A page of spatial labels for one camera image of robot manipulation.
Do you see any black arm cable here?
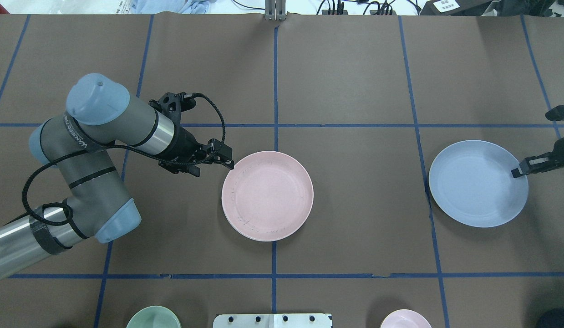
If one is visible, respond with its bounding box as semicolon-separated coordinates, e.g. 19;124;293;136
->
21;92;226;227

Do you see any aluminium frame post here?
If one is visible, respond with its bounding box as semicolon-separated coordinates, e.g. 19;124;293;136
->
264;0;287;21

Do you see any blue plate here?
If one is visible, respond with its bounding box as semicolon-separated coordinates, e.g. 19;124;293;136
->
429;140;529;228

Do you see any light blue cloth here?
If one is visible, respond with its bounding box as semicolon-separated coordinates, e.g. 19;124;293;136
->
131;0;215;15

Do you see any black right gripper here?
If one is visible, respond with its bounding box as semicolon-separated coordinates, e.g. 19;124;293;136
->
511;105;564;178

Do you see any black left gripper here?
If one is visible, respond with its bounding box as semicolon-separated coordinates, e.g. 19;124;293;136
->
158;128;234;177

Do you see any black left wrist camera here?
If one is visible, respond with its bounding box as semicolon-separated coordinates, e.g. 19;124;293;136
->
148;92;196;124

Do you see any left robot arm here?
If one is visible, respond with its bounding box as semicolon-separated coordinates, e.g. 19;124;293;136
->
0;73;234;281

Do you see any dark blue pot with lid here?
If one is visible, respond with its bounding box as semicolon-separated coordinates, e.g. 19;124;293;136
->
535;308;564;328

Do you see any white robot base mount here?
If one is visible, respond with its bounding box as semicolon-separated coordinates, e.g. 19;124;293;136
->
213;313;333;328

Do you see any pink plate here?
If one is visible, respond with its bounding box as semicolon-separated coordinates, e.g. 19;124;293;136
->
221;151;314;241

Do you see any pink bowl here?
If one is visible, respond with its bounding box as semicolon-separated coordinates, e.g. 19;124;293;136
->
380;309;432;328

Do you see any green bowl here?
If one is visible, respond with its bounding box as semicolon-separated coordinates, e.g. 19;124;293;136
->
126;306;182;328

